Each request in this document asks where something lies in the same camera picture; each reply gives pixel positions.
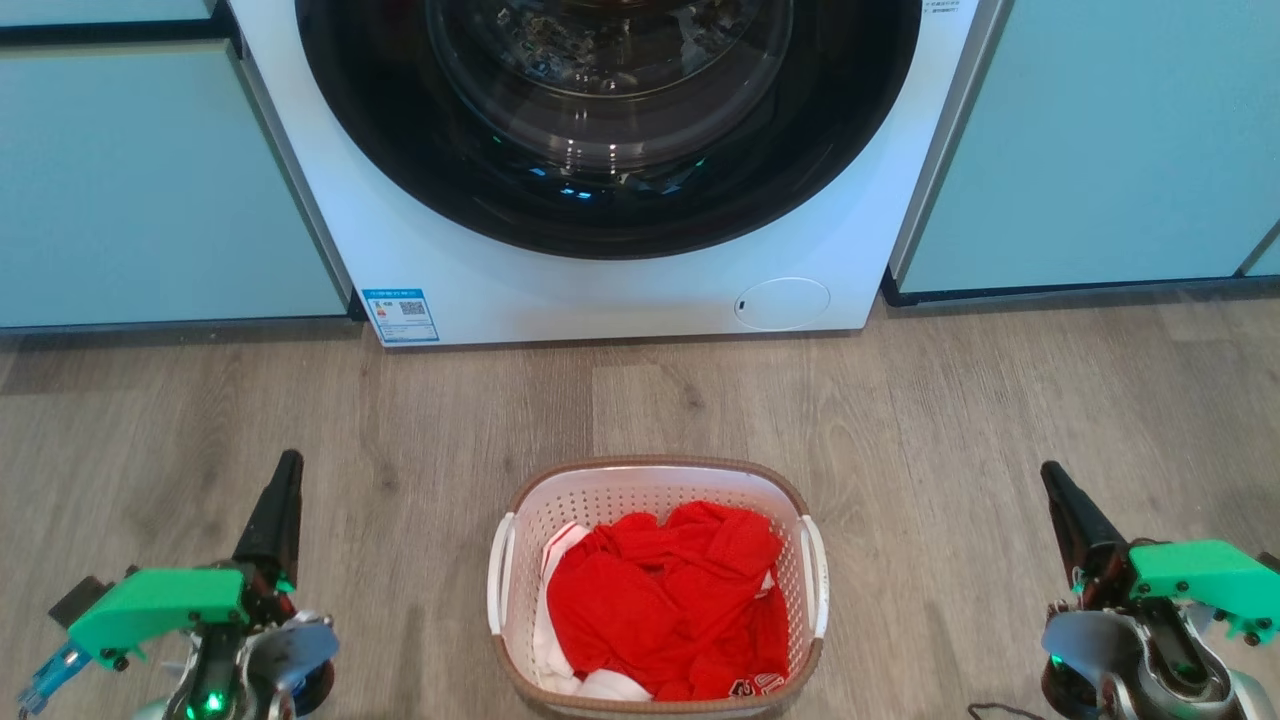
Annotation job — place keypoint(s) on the white perforated laundry basket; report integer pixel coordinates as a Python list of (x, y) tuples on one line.
[(640, 490)]

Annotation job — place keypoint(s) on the white garment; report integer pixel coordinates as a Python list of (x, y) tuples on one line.
[(548, 650)]

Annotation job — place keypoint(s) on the black round washer door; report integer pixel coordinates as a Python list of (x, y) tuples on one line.
[(400, 150)]

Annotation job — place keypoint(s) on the printed text label on washer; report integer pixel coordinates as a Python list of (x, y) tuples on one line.
[(950, 5)]

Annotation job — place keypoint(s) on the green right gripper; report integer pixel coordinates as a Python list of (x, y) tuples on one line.
[(1200, 575)]

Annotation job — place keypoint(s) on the large pale teal cabinet door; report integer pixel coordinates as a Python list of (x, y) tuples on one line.
[(150, 190)]

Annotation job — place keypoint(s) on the narrow pale teal cabinet door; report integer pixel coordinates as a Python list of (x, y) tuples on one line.
[(1266, 258)]

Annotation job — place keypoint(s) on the wide pale teal cabinet door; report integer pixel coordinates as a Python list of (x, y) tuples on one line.
[(1100, 140)]

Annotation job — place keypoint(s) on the pale teal cabinet drawer front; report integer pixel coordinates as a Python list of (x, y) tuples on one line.
[(100, 10)]

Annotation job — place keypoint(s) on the red garment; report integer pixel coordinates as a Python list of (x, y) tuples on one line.
[(650, 600)]

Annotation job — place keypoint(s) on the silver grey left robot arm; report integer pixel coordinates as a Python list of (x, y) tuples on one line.
[(270, 660)]

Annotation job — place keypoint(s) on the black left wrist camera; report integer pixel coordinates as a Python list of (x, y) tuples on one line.
[(78, 605)]

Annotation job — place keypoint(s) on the round white filter cover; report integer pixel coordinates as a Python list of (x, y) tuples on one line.
[(782, 304)]

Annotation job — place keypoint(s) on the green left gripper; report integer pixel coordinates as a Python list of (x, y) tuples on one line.
[(160, 600)]

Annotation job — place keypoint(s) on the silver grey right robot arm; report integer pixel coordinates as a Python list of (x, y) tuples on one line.
[(1130, 660)]

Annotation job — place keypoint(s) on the blue energy label sticker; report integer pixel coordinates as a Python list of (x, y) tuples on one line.
[(402, 316)]

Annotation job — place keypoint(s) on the white front-load washing machine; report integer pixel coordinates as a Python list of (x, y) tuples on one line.
[(620, 295)]

